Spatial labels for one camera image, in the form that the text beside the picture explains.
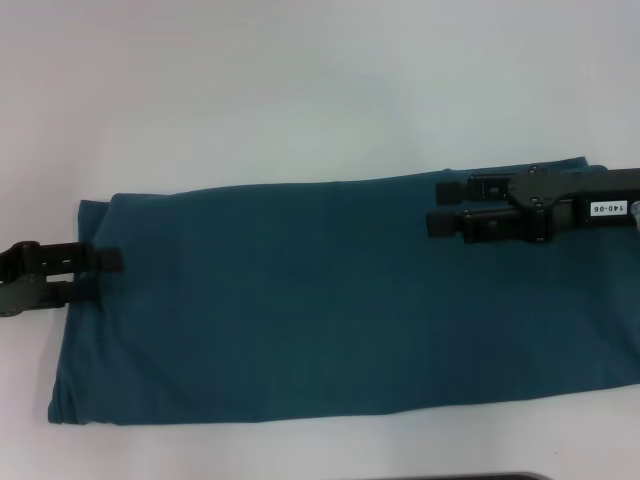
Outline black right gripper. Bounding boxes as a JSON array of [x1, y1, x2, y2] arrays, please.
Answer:
[[426, 166, 640, 247]]

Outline teal t-shirt with FREE print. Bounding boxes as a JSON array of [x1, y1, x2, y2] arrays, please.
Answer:
[[45, 156, 640, 429]]

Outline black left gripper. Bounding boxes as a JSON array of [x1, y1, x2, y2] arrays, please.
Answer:
[[0, 240, 124, 321]]

